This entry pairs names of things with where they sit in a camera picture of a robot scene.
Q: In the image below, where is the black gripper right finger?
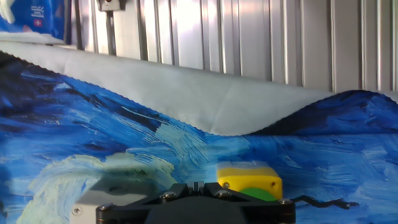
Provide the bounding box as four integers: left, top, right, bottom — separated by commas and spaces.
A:
197, 181, 296, 224

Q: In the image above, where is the blue tissue pack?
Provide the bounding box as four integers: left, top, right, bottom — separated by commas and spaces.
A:
0, 0, 67, 40

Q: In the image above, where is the yellow box green mushroom button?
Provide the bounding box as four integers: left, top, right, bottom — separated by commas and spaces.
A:
216, 161, 284, 202

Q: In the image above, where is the Van Gogh painting tablecloth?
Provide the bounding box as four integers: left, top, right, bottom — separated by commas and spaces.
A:
0, 40, 398, 224

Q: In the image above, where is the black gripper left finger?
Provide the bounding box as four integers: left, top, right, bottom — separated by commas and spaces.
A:
95, 181, 197, 224

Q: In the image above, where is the metal table clamp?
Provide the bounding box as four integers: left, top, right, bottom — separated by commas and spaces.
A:
96, 0, 127, 12

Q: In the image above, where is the grey box red button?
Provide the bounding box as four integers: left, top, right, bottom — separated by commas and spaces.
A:
70, 179, 150, 224

